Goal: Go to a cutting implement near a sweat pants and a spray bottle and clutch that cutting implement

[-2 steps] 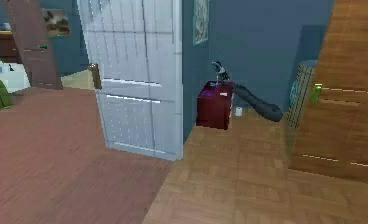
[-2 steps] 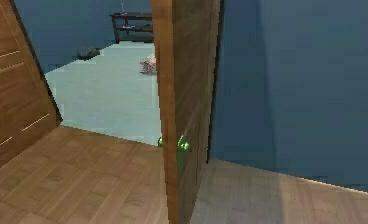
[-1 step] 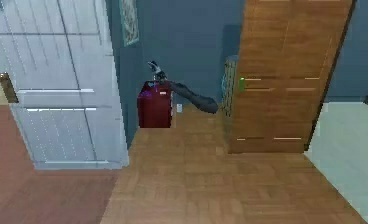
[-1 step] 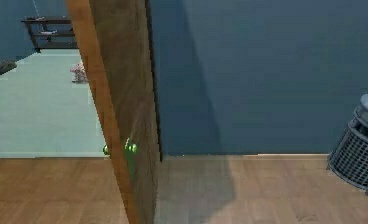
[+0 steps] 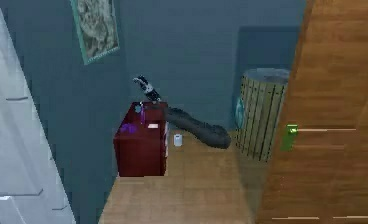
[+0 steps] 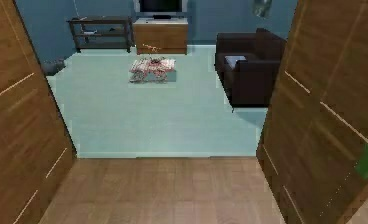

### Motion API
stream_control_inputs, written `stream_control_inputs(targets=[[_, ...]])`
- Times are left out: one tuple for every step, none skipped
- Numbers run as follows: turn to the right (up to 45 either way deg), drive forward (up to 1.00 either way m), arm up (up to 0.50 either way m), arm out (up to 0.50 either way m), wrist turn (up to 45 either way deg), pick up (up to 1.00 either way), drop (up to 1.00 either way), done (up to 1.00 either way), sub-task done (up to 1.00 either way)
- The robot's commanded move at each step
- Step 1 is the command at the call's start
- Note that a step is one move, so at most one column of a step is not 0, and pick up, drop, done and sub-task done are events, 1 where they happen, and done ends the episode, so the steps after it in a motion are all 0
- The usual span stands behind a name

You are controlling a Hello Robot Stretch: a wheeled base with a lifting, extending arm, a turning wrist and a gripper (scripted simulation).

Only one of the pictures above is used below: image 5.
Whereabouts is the white paper roll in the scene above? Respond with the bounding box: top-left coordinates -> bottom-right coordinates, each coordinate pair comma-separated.
173,133 -> 184,148

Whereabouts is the teal round disc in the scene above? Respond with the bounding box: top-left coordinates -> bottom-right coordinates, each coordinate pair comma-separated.
233,96 -> 247,130

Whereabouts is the purple crumpled cloth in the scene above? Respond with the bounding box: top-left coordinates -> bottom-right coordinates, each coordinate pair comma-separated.
119,122 -> 138,135

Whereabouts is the dark red cabinet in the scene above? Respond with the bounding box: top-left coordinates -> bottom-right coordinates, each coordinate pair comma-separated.
112,101 -> 170,178

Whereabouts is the slatted wooden bin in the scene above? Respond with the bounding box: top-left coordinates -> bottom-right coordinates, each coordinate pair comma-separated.
234,67 -> 291,164

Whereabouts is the brown wooden door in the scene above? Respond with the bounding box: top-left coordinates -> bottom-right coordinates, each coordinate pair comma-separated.
254,0 -> 368,224

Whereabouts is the white panelled door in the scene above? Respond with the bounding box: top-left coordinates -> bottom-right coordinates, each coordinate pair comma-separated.
0,0 -> 77,224

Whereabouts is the green door handle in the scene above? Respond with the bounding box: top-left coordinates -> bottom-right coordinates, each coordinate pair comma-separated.
279,123 -> 299,152

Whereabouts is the teal framed wall picture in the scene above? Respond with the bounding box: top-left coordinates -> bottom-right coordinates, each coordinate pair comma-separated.
69,0 -> 121,66

